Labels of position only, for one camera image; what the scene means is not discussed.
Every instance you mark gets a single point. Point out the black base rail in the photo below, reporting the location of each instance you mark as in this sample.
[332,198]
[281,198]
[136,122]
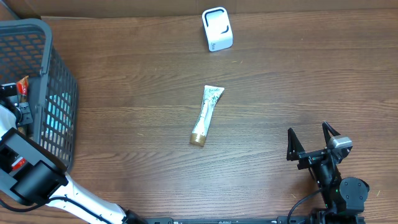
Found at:
[278,220]

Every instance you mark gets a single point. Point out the grey plastic shopping basket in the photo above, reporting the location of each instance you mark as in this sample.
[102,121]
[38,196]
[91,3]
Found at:
[27,50]

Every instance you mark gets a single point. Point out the white cream tube gold cap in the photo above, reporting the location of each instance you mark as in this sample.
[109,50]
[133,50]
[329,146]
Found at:
[211,96]

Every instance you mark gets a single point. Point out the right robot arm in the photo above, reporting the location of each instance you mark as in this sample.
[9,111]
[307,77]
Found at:
[344,198]

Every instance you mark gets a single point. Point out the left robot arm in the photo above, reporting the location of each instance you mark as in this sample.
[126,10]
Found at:
[34,177]

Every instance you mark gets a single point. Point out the white barcode scanner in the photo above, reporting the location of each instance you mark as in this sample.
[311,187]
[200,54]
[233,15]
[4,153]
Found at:
[217,28]

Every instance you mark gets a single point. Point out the teal tissue packet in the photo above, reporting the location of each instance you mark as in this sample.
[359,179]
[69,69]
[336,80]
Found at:
[60,112]

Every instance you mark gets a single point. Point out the orange noodle packet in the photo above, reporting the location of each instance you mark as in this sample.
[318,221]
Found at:
[22,87]

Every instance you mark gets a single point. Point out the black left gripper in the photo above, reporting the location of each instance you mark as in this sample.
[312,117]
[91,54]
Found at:
[23,112]

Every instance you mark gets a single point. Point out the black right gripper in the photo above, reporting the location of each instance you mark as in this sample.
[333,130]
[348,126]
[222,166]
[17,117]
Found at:
[311,156]

